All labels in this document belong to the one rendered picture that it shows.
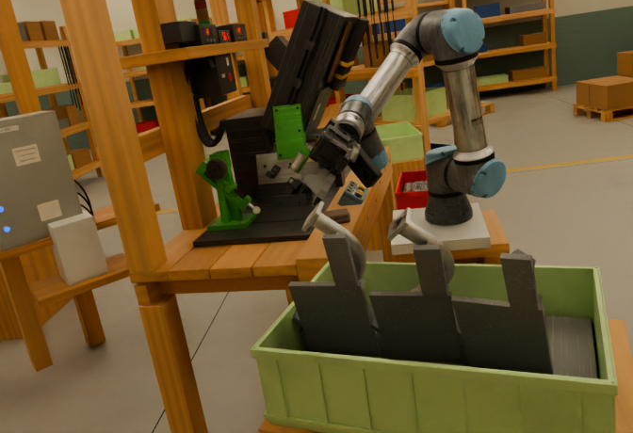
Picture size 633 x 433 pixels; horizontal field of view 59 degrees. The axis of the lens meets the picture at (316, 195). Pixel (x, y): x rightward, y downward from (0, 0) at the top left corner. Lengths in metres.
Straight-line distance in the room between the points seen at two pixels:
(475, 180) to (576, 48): 10.14
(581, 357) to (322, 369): 0.50
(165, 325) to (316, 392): 0.91
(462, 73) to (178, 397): 1.38
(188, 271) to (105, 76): 0.63
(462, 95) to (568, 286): 0.58
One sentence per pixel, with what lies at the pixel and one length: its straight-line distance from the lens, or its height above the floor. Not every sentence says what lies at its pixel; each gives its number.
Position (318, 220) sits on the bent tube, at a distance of 1.04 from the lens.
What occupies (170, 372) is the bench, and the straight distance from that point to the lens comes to 2.01.
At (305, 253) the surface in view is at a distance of 1.66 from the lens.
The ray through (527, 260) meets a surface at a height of 1.14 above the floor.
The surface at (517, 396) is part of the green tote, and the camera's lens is 0.99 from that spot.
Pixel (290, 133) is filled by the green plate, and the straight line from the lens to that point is 2.20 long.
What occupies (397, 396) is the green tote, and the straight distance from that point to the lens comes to 1.03.
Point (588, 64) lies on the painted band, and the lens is 11.80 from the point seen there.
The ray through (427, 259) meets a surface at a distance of 0.97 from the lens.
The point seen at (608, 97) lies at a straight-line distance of 7.81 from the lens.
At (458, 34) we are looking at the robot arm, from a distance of 1.51.
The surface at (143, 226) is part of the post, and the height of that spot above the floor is 1.03.
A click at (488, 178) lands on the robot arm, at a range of 1.64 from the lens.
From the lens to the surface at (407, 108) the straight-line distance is 4.82.
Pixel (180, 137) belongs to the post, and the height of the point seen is 1.23.
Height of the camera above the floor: 1.50
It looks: 16 degrees down
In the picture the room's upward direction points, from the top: 9 degrees counter-clockwise
